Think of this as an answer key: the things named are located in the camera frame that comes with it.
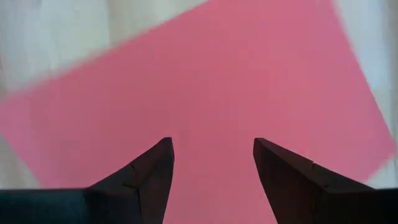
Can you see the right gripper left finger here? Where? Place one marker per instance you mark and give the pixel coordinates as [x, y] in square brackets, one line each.
[130, 193]

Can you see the red paper sheet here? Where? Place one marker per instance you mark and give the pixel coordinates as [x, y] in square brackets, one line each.
[217, 77]

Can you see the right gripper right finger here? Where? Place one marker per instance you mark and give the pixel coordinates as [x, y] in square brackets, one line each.
[304, 193]

